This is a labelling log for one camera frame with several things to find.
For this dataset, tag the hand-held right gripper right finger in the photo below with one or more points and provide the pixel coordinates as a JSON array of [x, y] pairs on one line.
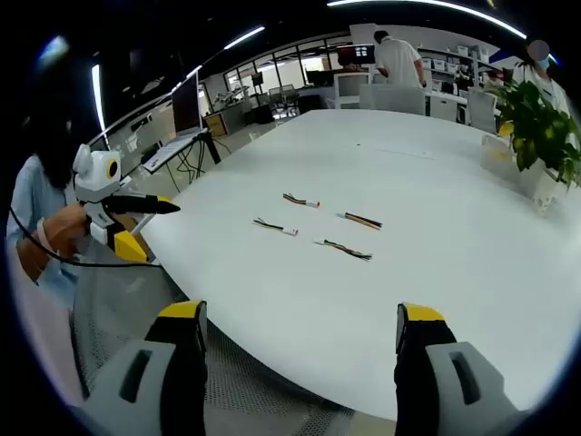
[[422, 363]]

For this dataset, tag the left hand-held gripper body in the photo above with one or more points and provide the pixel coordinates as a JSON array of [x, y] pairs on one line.
[[97, 181]]

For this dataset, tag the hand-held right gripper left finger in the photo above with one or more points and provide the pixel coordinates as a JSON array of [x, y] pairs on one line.
[[181, 363]]

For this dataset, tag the person's left hand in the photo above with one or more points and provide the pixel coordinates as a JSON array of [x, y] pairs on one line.
[[65, 234]]

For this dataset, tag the person's own upper body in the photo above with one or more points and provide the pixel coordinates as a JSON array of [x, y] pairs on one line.
[[41, 191]]

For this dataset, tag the grey mesh office chair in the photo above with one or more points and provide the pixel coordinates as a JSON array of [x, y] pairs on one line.
[[236, 390]]

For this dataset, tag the black tripod laptop stand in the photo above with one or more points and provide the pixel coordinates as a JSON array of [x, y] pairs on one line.
[[199, 154]]

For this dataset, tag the open laptop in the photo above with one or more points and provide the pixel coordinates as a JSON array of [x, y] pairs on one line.
[[186, 104]]

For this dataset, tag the wooden cabinet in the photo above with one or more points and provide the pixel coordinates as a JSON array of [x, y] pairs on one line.
[[215, 125]]

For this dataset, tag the clear plastic container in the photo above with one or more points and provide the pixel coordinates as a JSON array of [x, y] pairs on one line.
[[497, 156]]

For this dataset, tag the green potted plant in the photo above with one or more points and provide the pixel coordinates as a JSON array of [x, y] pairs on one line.
[[540, 127]]

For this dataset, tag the storage shelving with boxes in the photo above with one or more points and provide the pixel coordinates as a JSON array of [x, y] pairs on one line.
[[454, 63]]

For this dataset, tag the long ceiling light strip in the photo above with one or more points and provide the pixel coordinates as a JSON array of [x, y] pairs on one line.
[[426, 6]]

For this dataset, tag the dark wall monitor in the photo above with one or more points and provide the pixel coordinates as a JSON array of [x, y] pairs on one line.
[[358, 53]]

